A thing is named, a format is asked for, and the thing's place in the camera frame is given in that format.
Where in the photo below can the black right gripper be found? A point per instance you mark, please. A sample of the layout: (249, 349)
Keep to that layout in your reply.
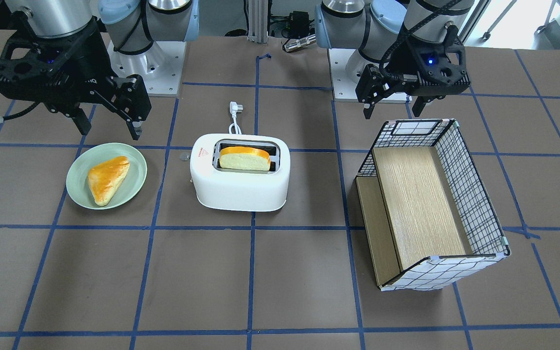
(88, 57)

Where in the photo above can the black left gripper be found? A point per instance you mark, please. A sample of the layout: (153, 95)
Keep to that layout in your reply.
(403, 59)

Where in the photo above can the white two-slot toaster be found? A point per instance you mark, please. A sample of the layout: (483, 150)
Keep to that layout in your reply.
(249, 190)

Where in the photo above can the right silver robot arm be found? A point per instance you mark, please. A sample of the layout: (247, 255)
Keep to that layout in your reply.
(132, 25)

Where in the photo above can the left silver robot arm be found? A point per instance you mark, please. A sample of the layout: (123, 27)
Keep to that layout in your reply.
(373, 28)

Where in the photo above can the yellow bread slice in toaster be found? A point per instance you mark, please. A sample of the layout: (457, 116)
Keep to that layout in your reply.
(245, 158)

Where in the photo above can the triangular golden bread piece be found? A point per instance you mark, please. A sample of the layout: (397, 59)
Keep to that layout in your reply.
(105, 178)

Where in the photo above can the light green plate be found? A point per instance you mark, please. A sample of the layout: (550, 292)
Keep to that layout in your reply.
(76, 182)

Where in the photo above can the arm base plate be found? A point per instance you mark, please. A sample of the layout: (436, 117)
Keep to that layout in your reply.
(161, 67)
(346, 67)

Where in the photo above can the wire basket with wooden shelf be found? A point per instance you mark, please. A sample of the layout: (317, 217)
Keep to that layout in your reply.
(428, 217)

